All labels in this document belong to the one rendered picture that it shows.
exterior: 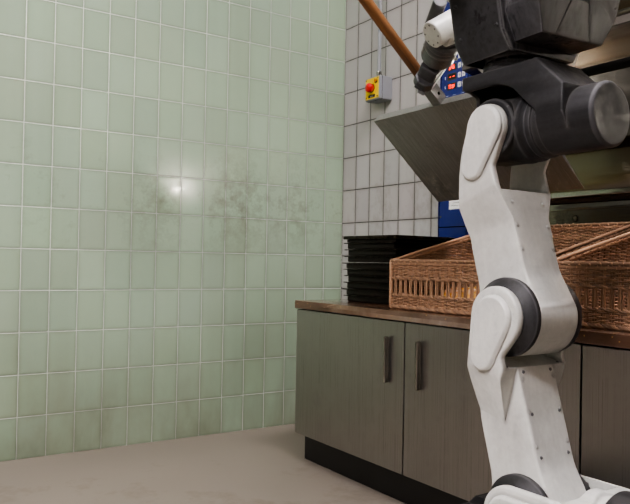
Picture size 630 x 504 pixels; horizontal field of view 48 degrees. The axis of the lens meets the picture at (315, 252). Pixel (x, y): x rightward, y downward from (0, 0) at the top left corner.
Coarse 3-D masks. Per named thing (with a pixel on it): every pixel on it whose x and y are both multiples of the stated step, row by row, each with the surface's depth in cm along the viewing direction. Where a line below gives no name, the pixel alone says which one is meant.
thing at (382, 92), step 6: (372, 78) 302; (378, 78) 299; (384, 78) 300; (390, 78) 302; (378, 84) 299; (384, 84) 300; (390, 84) 302; (378, 90) 299; (384, 90) 300; (390, 90) 302; (366, 96) 305; (372, 96) 302; (378, 96) 299; (384, 96) 300; (390, 96) 302; (372, 102) 307; (378, 102) 307
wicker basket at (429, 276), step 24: (456, 240) 238; (576, 240) 219; (600, 240) 194; (408, 264) 215; (432, 264) 207; (456, 264) 199; (408, 288) 226; (432, 288) 207; (432, 312) 207; (456, 312) 199
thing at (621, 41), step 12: (624, 24) 197; (612, 36) 205; (624, 36) 204; (600, 48) 214; (612, 48) 212; (624, 48) 211; (588, 60) 223; (600, 60) 222; (612, 60) 220; (468, 72) 248; (480, 72) 246
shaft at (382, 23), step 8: (360, 0) 182; (368, 0) 182; (368, 8) 183; (376, 8) 183; (376, 16) 184; (384, 16) 185; (376, 24) 186; (384, 24) 185; (384, 32) 186; (392, 32) 186; (392, 40) 187; (400, 40) 188; (400, 48) 188; (400, 56) 190; (408, 56) 190; (408, 64) 191; (416, 64) 191; (416, 72) 192
